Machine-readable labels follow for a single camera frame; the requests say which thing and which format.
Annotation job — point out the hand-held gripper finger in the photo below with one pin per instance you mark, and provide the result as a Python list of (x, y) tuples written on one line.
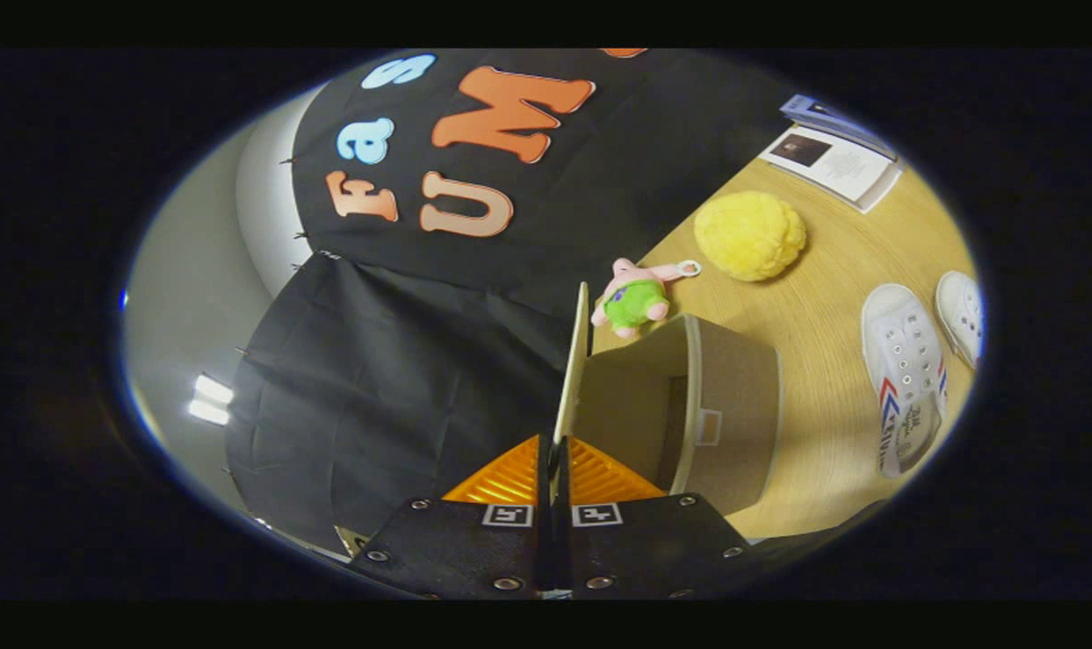
[(565, 554), (544, 554)]

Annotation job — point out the beige fabric storage box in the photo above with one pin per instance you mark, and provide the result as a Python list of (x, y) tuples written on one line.
[(735, 406)]

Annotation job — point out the white canvas shoe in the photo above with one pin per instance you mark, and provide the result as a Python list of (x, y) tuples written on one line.
[(960, 311), (902, 361)]

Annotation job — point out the black backdrop cloth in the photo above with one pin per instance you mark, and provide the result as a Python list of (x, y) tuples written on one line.
[(401, 379)]

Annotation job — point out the pink starfish plush toy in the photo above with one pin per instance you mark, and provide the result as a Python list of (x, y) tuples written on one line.
[(636, 302)]

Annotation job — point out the yellow round plush toy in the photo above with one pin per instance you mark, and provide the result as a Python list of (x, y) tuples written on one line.
[(748, 236)]

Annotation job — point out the white book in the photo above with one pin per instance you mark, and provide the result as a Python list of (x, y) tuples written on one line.
[(848, 171)]

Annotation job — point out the blue book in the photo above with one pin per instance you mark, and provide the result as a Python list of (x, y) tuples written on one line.
[(825, 115)]

